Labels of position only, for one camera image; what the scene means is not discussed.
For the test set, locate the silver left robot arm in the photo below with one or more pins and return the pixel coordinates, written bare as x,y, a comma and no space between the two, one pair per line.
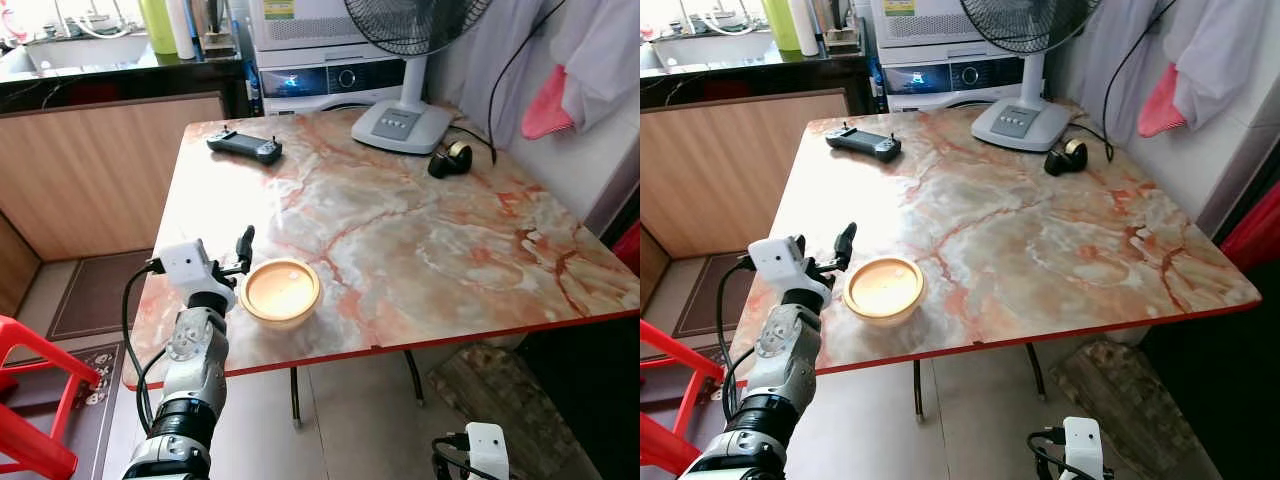
195,365
790,360

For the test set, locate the orange lidded plastic bowl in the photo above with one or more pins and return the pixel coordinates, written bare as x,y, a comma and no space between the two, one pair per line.
282,292
884,288

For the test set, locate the red plastic stool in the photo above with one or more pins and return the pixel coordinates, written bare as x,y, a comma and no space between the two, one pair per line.
30,440
665,450

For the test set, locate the brown door mat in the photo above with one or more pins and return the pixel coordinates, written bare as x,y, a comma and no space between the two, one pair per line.
95,295
715,295

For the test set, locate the steel kitchen sink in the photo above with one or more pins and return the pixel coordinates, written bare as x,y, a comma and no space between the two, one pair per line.
85,50
715,47

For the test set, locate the grey standing fan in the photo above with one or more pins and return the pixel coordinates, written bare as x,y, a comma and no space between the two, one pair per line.
405,120
1020,118

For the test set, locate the white bottle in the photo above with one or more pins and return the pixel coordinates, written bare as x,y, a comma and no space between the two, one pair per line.
180,30
802,28

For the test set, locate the wooden counter cabinet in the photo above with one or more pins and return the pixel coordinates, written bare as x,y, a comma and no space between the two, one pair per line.
100,170
730,170

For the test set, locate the white hanging garment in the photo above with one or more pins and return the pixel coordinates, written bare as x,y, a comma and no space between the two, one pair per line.
1220,50
600,50

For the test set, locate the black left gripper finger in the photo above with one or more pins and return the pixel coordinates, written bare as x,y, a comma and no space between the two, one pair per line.
846,242
245,243

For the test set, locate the pink cloth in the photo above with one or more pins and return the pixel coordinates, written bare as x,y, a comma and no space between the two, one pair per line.
1162,105
547,108

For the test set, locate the black handheld controller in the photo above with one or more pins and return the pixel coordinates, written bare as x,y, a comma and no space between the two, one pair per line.
245,147
863,142

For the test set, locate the marble pattern folding table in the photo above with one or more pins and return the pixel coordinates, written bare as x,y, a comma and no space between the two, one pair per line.
1020,250
420,250

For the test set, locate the green bottle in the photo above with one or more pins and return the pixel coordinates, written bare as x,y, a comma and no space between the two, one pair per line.
158,28
780,25

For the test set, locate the red fabric item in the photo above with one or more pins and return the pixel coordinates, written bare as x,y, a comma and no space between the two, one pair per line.
628,248
1252,228

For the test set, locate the white washing machine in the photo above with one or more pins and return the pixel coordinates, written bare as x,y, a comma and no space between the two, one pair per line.
930,75
320,75

